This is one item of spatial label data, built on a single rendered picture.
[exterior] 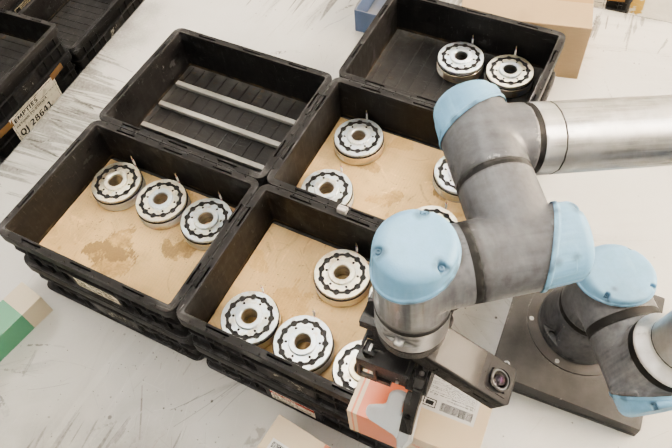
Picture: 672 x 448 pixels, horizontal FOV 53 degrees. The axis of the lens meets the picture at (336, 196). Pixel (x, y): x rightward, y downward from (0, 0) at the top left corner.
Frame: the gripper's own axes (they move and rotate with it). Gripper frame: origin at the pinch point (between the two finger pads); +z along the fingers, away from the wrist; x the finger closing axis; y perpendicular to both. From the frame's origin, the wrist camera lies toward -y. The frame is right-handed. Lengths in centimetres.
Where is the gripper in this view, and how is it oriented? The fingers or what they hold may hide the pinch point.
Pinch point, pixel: (425, 395)
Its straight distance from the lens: 88.5
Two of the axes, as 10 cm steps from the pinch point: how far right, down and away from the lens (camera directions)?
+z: 0.8, 5.8, 8.1
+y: -9.1, -2.8, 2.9
